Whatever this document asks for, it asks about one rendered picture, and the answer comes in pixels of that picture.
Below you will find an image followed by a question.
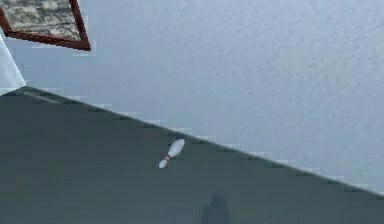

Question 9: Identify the brown framed wall picture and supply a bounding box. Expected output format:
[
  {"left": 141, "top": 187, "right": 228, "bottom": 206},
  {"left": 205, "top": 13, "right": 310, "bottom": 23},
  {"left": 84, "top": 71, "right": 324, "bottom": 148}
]
[{"left": 0, "top": 0, "right": 92, "bottom": 52}]

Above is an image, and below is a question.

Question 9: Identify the white bowling pin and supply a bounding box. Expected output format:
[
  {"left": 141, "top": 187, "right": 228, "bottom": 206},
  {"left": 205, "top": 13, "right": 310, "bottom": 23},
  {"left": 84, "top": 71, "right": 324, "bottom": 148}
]
[{"left": 158, "top": 138, "right": 186, "bottom": 170}]

